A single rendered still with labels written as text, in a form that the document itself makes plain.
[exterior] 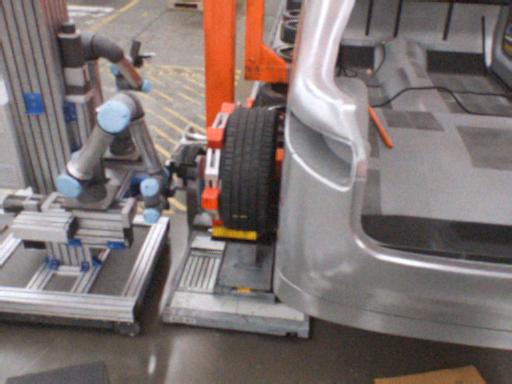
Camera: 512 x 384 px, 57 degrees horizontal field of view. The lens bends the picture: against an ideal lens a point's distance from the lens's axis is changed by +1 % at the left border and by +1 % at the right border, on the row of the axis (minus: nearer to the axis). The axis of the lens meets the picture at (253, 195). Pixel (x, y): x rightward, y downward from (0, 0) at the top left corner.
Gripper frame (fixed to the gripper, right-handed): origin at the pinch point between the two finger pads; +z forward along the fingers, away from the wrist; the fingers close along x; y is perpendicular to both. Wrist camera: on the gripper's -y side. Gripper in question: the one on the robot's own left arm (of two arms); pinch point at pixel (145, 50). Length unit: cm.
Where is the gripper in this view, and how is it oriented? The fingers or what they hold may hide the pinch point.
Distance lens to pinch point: 321.7
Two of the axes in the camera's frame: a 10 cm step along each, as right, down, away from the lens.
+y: -1.7, 8.1, 5.6
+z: 3.2, -5.0, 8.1
